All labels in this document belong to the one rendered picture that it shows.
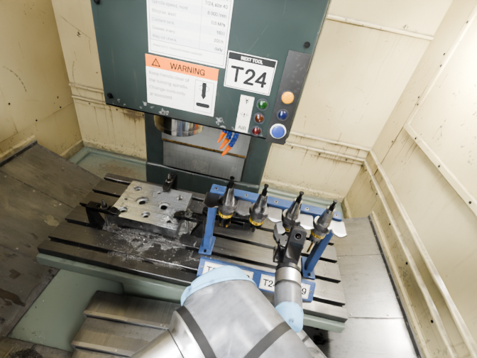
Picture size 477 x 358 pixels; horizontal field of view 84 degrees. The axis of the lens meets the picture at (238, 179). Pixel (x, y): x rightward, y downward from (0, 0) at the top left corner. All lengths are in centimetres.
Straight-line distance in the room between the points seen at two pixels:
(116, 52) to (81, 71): 140
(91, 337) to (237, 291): 87
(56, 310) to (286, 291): 100
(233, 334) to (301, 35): 51
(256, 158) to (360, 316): 88
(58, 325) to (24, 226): 51
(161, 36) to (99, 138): 169
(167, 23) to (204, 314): 52
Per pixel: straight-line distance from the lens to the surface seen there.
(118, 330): 122
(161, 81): 64
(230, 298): 43
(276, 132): 61
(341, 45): 164
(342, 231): 96
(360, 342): 131
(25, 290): 150
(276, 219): 90
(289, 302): 74
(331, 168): 194
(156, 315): 119
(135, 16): 63
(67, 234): 129
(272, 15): 56
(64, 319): 141
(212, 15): 58
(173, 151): 151
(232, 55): 58
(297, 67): 57
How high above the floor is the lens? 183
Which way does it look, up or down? 37 degrees down
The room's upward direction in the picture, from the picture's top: 12 degrees clockwise
